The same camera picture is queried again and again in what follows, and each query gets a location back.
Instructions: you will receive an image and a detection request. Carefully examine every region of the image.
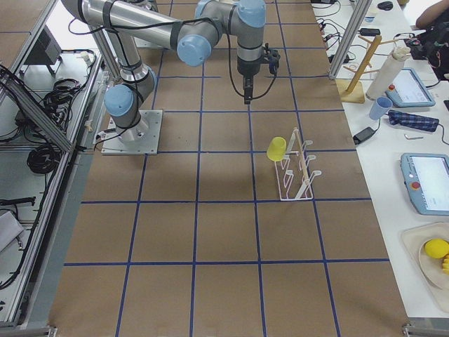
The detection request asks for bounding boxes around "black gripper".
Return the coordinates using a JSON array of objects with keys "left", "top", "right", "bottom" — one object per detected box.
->
[{"left": 237, "top": 58, "right": 262, "bottom": 104}]

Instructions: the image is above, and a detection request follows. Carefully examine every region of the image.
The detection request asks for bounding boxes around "yellow plastic cup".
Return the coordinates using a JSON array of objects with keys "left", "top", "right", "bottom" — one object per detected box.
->
[{"left": 266, "top": 136, "right": 287, "bottom": 161}]

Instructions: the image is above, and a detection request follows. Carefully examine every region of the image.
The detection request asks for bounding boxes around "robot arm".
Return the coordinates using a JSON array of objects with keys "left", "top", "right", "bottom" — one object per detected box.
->
[{"left": 62, "top": 1, "right": 268, "bottom": 143}]

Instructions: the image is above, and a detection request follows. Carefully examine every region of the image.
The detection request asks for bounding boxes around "blue cup on desk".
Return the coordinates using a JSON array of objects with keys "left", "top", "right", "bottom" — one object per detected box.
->
[{"left": 369, "top": 96, "right": 393, "bottom": 120}]

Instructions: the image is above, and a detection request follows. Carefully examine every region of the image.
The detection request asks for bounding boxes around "wooden mug tree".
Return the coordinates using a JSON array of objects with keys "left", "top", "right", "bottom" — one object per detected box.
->
[{"left": 335, "top": 34, "right": 397, "bottom": 104}]

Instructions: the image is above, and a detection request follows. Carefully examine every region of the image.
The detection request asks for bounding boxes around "black power adapter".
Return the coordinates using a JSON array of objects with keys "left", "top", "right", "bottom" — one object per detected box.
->
[{"left": 352, "top": 127, "right": 377, "bottom": 145}]

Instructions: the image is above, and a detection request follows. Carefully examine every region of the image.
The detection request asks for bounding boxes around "white water bottle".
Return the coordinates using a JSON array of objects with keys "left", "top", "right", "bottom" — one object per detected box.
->
[{"left": 366, "top": 46, "right": 411, "bottom": 100}]

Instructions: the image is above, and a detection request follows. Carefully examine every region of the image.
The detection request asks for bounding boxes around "blue teach pendant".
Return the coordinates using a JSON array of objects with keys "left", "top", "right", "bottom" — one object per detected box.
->
[
  {"left": 385, "top": 67, "right": 436, "bottom": 107},
  {"left": 401, "top": 153, "right": 448, "bottom": 216}
]

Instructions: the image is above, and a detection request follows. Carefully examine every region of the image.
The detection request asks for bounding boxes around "plaid blue cloth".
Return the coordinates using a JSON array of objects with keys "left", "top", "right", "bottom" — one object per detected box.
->
[{"left": 387, "top": 110, "right": 439, "bottom": 132}]

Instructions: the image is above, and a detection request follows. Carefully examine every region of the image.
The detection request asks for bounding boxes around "beige plate with fruit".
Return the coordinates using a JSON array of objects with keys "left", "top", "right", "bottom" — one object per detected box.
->
[{"left": 401, "top": 222, "right": 448, "bottom": 291}]

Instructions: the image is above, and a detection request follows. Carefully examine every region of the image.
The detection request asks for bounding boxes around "yellow lemon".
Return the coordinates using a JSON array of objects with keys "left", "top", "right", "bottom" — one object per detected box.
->
[{"left": 424, "top": 238, "right": 449, "bottom": 259}]

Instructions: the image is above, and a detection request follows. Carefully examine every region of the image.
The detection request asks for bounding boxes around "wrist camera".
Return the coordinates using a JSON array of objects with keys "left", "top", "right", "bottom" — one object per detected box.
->
[{"left": 263, "top": 43, "right": 281, "bottom": 77}]

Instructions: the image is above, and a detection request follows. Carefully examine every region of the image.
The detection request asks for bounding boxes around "white wire cup rack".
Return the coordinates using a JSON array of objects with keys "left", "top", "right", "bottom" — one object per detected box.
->
[{"left": 274, "top": 128, "right": 322, "bottom": 201}]

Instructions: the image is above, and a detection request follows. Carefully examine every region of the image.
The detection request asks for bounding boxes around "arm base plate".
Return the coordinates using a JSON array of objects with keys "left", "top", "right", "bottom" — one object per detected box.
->
[{"left": 101, "top": 110, "right": 163, "bottom": 155}]

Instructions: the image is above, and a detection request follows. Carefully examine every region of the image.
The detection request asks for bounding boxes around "aluminium frame post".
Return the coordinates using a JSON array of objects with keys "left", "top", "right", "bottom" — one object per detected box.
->
[{"left": 328, "top": 0, "right": 372, "bottom": 79}]

